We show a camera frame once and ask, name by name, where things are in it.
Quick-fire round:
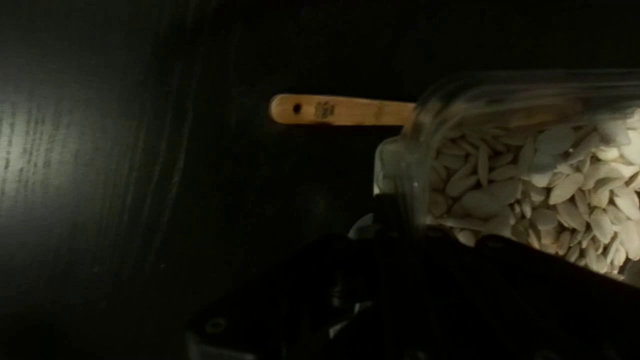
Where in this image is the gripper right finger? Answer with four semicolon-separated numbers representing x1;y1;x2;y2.
450;233;640;360

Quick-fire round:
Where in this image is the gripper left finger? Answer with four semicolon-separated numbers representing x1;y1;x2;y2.
184;194;426;360

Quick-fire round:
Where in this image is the clear plastic container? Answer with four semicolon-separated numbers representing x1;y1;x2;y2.
372;69;640;281

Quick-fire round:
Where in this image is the heap of pale seeds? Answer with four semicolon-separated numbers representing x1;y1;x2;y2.
429;111;640;279

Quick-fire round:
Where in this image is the wooden utensil handle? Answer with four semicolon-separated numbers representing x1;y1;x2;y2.
268;93;418;127

